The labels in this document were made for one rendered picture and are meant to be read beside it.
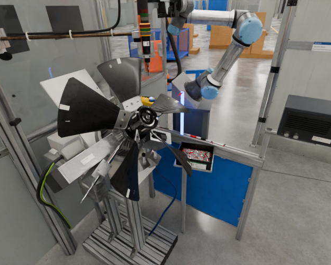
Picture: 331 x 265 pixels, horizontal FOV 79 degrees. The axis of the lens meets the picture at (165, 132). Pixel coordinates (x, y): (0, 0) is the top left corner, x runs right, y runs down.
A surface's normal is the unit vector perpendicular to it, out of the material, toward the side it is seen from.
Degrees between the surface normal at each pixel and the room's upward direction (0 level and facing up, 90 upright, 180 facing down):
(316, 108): 15
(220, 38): 90
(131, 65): 37
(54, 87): 50
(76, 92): 72
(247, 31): 97
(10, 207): 90
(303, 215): 0
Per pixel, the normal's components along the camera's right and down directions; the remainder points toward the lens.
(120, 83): -0.03, -0.18
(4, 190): 0.85, 0.25
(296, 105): -0.16, -0.70
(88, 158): 0.63, -0.35
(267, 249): -0.03, -0.85
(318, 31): -0.52, 0.45
